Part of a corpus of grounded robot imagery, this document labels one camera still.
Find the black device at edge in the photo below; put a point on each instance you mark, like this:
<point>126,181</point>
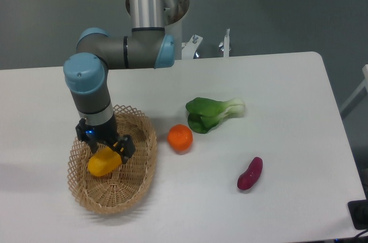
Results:
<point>358,213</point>

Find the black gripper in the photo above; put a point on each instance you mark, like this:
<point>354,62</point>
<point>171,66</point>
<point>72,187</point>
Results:
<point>106,134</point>

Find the yellow mango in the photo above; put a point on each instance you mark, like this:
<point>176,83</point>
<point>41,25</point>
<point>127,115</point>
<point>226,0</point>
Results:
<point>103,162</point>

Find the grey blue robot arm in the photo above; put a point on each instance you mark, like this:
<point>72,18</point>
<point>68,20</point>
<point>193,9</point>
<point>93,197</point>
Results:
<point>86,72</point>

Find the purple sweet potato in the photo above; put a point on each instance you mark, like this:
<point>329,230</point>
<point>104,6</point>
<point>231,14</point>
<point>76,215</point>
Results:
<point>248,178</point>

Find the white frame at right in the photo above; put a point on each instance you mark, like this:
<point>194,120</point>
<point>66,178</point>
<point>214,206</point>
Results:
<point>356,97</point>

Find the woven wicker basket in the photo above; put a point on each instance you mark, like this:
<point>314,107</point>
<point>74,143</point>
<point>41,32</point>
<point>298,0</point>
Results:
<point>100,182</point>

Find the green bok choy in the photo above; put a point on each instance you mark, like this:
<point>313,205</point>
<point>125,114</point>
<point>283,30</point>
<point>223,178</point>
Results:
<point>206,114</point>

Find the orange fruit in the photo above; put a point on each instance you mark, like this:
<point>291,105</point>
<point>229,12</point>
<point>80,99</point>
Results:
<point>180,138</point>

